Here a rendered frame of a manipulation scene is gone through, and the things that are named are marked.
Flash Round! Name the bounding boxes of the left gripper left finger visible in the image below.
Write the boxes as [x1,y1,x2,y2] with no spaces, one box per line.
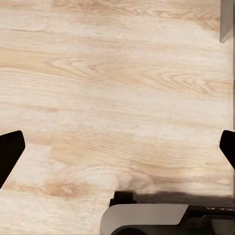
[0,130,25,189]

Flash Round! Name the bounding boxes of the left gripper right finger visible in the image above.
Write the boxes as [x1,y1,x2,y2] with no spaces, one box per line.
[219,130,235,169]

